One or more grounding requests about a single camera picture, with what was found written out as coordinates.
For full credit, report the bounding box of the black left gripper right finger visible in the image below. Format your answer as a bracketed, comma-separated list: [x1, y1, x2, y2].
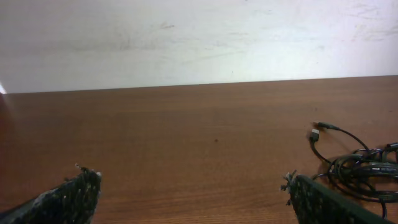
[280, 172, 391, 224]

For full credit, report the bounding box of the black USB cable bundle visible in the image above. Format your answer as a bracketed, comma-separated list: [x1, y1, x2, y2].
[308, 121, 398, 218]

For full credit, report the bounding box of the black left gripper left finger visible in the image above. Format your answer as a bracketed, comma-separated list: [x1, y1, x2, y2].
[1, 166, 102, 224]

